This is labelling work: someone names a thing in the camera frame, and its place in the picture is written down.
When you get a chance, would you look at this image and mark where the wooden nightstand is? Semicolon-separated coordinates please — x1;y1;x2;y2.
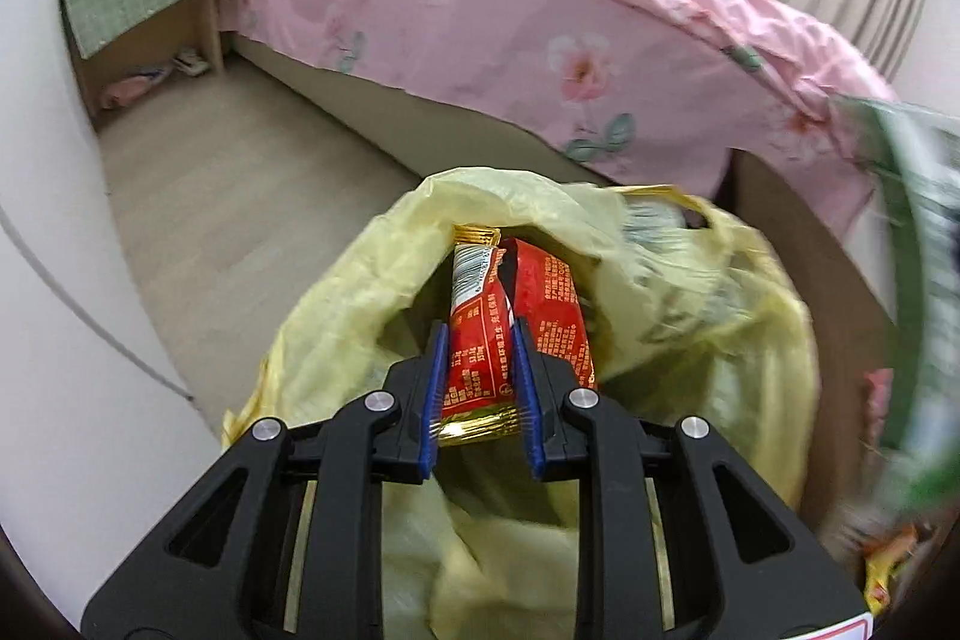
71;0;226;116

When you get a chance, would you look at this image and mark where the yellow plastic bag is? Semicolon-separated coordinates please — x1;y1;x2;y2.
221;166;822;640

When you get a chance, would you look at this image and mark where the green snack packet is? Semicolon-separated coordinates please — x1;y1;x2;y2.
829;96;960;521

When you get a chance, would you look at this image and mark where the brown table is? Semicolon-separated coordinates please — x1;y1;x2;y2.
731;149;901;521

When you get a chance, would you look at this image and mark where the pink item under nightstand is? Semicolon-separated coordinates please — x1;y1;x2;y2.
101;74;162;109

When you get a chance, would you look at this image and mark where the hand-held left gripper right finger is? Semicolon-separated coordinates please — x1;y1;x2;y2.
510;319;875;640

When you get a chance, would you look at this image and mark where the orange yellow snack packet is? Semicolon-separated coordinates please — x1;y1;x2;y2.
862;524;920;615

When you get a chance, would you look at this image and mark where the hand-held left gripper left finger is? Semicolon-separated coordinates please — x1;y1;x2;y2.
81;319;451;640

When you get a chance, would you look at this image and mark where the bed with pink floral cover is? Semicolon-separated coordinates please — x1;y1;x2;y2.
229;0;901;240

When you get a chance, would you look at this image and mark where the red snack packet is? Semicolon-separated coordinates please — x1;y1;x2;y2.
439;225;601;446

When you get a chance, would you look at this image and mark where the beige bed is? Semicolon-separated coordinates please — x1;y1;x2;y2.
232;36;623;187

